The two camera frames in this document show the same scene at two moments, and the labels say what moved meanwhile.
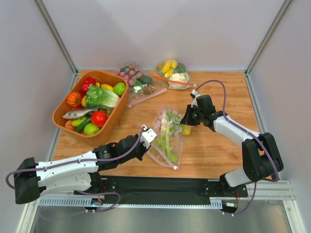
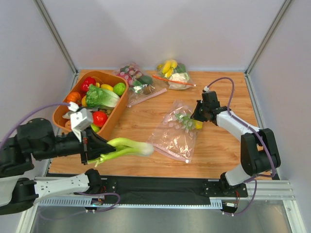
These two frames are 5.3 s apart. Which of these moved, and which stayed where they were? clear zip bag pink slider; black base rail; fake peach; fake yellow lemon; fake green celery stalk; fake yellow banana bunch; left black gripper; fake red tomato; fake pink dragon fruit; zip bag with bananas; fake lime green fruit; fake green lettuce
Moved: fake green celery stalk; fake yellow lemon; left black gripper; clear zip bag pink slider
Stayed: black base rail; zip bag with bananas; fake pink dragon fruit; fake lime green fruit; fake peach; fake red tomato; fake yellow banana bunch; fake green lettuce
